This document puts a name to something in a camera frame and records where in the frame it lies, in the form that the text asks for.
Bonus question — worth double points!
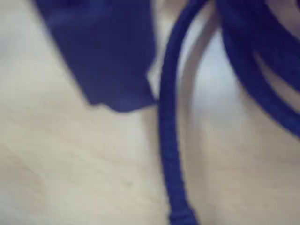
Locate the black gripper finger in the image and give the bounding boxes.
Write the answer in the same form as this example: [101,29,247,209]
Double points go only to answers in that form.
[32,0,160,113]

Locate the black charging cable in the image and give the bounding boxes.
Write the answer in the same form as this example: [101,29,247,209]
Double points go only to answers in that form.
[158,0,300,225]

